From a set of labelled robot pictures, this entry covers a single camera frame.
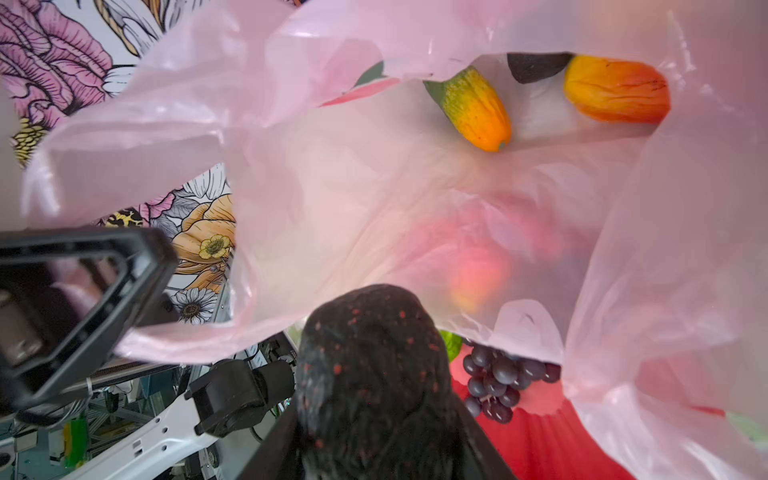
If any dark avocado front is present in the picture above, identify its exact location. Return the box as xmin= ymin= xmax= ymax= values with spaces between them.
xmin=292 ymin=284 xmax=462 ymax=479

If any dark avocado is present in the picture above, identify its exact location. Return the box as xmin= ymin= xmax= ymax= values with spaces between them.
xmin=506 ymin=52 xmax=574 ymax=84
xmin=292 ymin=284 xmax=462 ymax=479

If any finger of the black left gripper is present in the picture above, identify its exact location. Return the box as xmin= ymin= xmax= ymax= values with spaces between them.
xmin=1 ymin=227 xmax=178 ymax=411

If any green spiky round fruit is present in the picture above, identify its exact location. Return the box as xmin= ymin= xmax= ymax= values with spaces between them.
xmin=439 ymin=330 xmax=464 ymax=362

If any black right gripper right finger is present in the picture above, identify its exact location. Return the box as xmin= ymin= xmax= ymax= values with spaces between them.
xmin=458 ymin=400 xmax=517 ymax=480

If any red chili pepper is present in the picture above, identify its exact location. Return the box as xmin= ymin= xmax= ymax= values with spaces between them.
xmin=564 ymin=55 xmax=671 ymax=124

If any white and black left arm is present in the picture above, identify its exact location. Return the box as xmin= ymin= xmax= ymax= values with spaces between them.
xmin=1 ymin=228 xmax=294 ymax=479

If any red yellow peach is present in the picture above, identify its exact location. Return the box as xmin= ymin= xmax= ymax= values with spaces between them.
xmin=449 ymin=247 xmax=510 ymax=313

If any pink plastic bag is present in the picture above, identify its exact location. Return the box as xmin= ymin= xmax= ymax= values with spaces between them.
xmin=21 ymin=1 xmax=767 ymax=479

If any red flower-shaped plate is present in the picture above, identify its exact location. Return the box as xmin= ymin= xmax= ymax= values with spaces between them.
xmin=450 ymin=360 xmax=633 ymax=479

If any dark grape bunch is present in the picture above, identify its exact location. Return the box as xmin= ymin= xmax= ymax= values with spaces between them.
xmin=451 ymin=339 xmax=565 ymax=424

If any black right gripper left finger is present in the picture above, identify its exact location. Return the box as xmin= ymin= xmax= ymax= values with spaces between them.
xmin=237 ymin=407 xmax=300 ymax=480

